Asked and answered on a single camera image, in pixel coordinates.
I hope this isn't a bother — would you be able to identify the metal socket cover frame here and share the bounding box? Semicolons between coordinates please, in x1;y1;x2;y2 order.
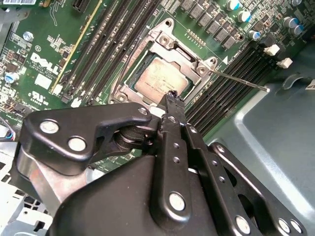
115;40;210;105

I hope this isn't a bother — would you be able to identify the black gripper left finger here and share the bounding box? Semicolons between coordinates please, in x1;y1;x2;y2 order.
21;90;192;223

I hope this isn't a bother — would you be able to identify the silver-topped CPU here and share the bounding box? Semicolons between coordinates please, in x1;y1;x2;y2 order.
125;53;197;99

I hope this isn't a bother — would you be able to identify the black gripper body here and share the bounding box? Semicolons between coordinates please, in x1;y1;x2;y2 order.
49;154;231;236

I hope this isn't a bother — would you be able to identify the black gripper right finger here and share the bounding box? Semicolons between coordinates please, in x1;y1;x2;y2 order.
176;97;307;236

